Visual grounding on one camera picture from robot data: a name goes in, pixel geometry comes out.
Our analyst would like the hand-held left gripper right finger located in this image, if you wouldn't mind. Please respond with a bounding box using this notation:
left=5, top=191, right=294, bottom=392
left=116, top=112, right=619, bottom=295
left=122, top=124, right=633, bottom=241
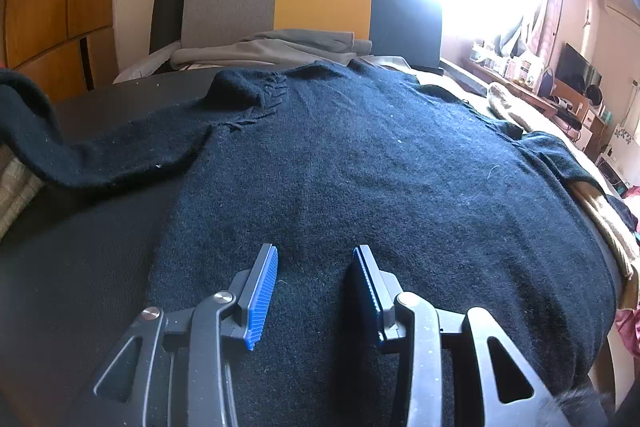
left=352, top=244, right=571, bottom=427

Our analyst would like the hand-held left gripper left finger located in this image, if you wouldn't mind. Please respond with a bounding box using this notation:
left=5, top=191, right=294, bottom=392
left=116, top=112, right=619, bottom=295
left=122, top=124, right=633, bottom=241
left=65, top=243, right=279, bottom=427

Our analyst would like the black knit sweater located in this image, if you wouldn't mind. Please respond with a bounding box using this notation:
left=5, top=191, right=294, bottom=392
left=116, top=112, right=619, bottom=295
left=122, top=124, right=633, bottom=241
left=0, top=61, right=623, bottom=427

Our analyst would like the beige knit sweater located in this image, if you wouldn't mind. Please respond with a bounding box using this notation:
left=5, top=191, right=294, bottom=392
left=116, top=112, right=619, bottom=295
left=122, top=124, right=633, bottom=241
left=487, top=82, right=640, bottom=313

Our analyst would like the dark fuzzy cloth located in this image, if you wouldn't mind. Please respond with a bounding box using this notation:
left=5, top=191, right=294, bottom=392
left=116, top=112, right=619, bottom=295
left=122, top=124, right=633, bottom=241
left=545, top=387, right=616, bottom=427

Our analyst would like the grey cloth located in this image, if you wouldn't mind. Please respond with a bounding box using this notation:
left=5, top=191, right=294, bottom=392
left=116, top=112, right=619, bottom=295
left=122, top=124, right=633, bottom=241
left=170, top=29, right=373, bottom=70

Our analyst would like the pink ruffled bed blanket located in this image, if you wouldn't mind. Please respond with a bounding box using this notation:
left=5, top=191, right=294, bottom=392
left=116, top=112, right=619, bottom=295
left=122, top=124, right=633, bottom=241
left=615, top=184, right=640, bottom=353

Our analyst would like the row of small glass jars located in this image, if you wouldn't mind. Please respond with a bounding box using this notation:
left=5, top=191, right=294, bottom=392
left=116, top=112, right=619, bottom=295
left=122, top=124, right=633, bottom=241
left=470, top=39, right=546, bottom=82

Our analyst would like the blue chair back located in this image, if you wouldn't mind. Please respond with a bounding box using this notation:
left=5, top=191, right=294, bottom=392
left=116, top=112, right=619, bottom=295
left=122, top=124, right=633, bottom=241
left=537, top=67, right=557, bottom=98

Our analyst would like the wooden side desk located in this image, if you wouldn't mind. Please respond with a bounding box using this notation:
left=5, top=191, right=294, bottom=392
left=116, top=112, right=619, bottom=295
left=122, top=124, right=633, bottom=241
left=552, top=79, right=608, bottom=158

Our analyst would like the white shelf unit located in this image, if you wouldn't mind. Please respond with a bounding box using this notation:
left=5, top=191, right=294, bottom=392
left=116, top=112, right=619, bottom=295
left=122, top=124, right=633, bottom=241
left=597, top=122, right=640, bottom=198

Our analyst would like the black monitor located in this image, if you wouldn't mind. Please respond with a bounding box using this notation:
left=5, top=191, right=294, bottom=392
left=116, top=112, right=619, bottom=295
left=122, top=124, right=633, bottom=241
left=556, top=43, right=603, bottom=95

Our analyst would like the white air conditioner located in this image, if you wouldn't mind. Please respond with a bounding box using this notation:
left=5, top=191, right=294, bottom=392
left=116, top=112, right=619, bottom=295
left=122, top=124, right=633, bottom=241
left=602, top=0, right=640, bottom=15

